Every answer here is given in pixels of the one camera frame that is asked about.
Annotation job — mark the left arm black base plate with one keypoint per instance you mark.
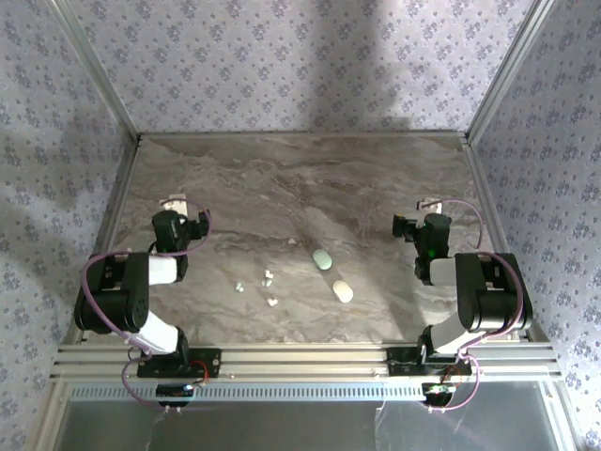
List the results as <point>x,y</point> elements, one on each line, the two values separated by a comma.
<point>211,358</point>

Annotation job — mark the wide grooved aluminium rail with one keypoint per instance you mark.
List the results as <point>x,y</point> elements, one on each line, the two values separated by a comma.
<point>300,359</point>

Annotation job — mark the white charging case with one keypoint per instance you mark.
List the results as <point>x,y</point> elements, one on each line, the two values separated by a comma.
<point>343,291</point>

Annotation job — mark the grey metal panel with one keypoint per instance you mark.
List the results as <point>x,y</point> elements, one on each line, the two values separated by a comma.
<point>300,427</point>

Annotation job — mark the thin aluminium frame rail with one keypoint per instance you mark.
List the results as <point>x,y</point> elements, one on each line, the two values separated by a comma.
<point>300,135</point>

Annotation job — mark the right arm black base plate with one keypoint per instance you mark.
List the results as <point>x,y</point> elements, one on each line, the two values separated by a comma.
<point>399,364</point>

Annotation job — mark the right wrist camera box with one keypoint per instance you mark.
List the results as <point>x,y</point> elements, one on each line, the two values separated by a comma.
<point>432,206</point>

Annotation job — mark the aluminium frame post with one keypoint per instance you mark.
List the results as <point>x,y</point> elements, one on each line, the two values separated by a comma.
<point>98,70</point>
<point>509,70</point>

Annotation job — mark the mint green charging case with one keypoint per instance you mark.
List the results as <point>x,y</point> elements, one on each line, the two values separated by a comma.
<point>322,259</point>

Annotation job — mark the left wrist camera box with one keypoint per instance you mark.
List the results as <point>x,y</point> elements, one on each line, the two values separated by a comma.
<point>176,204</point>

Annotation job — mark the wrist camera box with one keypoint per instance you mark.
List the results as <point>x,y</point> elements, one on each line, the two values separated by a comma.
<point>176,204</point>
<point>432,206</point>

